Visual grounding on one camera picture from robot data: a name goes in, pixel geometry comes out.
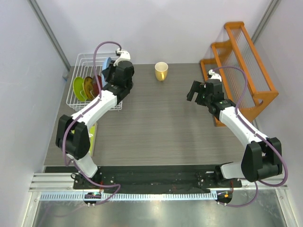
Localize light blue plate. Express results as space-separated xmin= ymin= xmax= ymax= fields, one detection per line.
xmin=101 ymin=57 xmax=112 ymax=75

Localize red floral plate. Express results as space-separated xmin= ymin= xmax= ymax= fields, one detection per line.
xmin=92 ymin=75 xmax=102 ymax=97

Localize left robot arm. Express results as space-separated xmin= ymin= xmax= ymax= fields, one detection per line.
xmin=55 ymin=61 xmax=134 ymax=189

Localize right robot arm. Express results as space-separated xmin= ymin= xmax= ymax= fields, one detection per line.
xmin=187 ymin=79 xmax=283 ymax=187

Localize orange wooden rack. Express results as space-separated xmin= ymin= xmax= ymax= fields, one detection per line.
xmin=200 ymin=22 xmax=278 ymax=122

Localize brown yellow plate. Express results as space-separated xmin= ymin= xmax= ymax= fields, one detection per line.
xmin=83 ymin=77 xmax=94 ymax=100

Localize green plate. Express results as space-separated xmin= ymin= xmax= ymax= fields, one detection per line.
xmin=73 ymin=77 xmax=87 ymax=102

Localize yellow mug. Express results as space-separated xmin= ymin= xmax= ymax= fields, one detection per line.
xmin=154 ymin=62 xmax=169 ymax=81

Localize green illustrated book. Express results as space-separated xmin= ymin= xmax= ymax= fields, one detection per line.
xmin=69 ymin=123 xmax=97 ymax=160

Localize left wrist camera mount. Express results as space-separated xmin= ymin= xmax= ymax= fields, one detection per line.
xmin=115 ymin=48 xmax=131 ymax=64

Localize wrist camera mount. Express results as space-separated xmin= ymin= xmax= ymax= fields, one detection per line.
xmin=207 ymin=69 xmax=222 ymax=82
xmin=115 ymin=48 xmax=131 ymax=64

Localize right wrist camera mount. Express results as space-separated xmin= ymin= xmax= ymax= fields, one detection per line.
xmin=207 ymin=69 xmax=222 ymax=82

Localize white wire dish rack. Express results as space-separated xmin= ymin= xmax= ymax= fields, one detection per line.
xmin=66 ymin=52 xmax=117 ymax=112

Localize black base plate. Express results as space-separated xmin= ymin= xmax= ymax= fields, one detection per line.
xmin=71 ymin=165 xmax=242 ymax=194

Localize perforated metal rail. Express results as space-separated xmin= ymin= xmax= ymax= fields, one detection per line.
xmin=40 ymin=191 xmax=217 ymax=201

